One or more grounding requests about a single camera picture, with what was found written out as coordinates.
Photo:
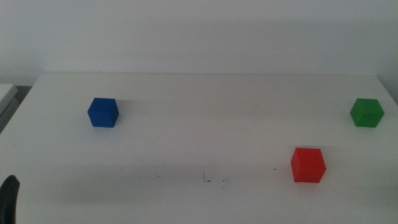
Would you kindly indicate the green cube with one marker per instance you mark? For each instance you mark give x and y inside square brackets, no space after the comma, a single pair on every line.
[367,113]

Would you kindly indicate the red cube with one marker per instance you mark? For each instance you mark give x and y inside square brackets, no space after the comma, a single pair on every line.
[308,166]

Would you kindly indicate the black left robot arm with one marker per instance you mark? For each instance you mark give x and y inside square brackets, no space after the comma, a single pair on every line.
[8,202]

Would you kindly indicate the blue cube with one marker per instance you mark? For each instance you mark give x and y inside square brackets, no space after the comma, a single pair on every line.
[102,113]

